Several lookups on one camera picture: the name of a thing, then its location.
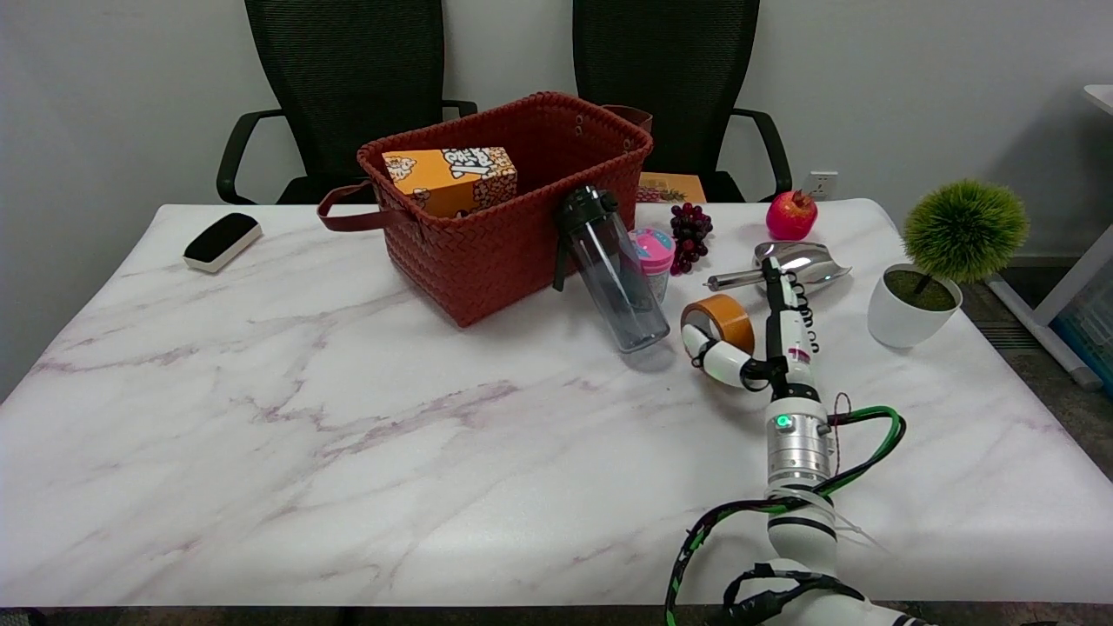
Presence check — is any yellow tape roll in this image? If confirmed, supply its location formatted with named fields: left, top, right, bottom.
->
left=680, top=293, right=756, bottom=357

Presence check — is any orange snack box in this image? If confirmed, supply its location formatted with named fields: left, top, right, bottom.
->
left=382, top=146, right=519, bottom=219

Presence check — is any green robot cable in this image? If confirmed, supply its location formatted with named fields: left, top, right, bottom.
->
left=665, top=406, right=901, bottom=626

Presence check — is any red pomegranate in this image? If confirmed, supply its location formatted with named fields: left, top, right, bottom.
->
left=766, top=190, right=819, bottom=242

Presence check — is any purple grape bunch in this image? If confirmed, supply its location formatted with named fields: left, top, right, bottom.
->
left=669, top=203, right=714, bottom=276

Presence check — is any small cup pink lid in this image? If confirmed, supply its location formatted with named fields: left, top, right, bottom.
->
left=629, top=228, right=676, bottom=305

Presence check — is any orange pineapple print box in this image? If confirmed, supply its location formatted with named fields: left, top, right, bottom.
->
left=639, top=172, right=707, bottom=204

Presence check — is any blue storage box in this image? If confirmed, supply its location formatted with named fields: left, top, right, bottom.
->
left=1052, top=287, right=1113, bottom=394

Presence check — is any black white board eraser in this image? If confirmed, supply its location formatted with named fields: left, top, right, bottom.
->
left=183, top=212, right=263, bottom=274

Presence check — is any white side desk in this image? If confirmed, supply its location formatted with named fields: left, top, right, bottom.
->
left=987, top=84, right=1113, bottom=388

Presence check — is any shiny metal scoop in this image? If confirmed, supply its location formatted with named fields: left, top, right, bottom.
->
left=707, top=241, right=852, bottom=296

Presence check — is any smoky clear bottle black lid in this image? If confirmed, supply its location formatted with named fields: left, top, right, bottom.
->
left=552, top=185, right=672, bottom=355

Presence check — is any red woven basket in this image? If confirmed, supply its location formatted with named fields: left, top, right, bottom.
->
left=317, top=91, right=655, bottom=329

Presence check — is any red black twisted wire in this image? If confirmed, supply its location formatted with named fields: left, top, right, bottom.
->
left=822, top=393, right=853, bottom=475

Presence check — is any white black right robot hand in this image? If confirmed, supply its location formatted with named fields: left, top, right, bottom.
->
left=681, top=256, right=822, bottom=403

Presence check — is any green ball plant white pot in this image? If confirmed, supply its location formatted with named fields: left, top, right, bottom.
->
left=867, top=179, right=1030, bottom=350

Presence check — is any black mesh office chair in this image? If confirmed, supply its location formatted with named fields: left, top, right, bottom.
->
left=216, top=0, right=479, bottom=206
left=572, top=0, right=793, bottom=203

